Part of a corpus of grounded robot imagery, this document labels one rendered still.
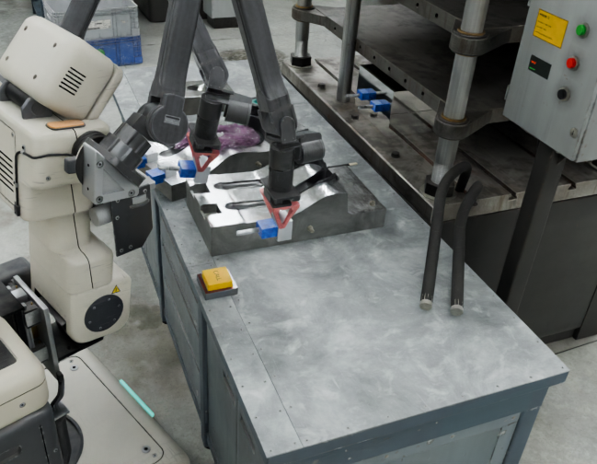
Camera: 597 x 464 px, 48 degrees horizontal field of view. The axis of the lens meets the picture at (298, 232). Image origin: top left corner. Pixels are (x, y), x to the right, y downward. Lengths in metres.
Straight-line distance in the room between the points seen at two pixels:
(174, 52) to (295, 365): 0.68
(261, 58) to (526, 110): 0.81
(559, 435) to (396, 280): 1.09
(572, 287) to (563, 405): 0.44
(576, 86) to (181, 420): 1.60
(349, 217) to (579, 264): 1.12
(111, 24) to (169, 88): 3.83
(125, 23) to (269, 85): 3.80
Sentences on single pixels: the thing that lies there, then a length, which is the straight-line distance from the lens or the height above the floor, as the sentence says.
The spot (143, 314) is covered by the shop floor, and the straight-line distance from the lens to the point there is 2.80.
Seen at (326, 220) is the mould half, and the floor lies 0.85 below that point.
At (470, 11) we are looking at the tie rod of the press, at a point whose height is 1.35.
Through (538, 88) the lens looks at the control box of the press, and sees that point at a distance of 1.89.
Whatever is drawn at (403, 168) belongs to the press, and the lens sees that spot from 2.25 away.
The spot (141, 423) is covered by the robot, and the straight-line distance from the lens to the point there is 2.03.
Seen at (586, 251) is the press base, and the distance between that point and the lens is 2.65.
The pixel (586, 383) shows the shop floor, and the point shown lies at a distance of 2.82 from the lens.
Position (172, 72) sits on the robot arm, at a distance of 1.36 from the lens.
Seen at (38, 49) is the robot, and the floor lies 1.35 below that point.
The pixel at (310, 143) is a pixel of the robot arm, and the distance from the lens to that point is 1.52.
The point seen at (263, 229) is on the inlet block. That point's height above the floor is 0.95.
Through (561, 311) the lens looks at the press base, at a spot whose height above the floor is 0.19.
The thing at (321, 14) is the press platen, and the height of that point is 1.04.
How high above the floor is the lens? 1.82
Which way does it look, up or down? 34 degrees down
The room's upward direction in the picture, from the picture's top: 4 degrees clockwise
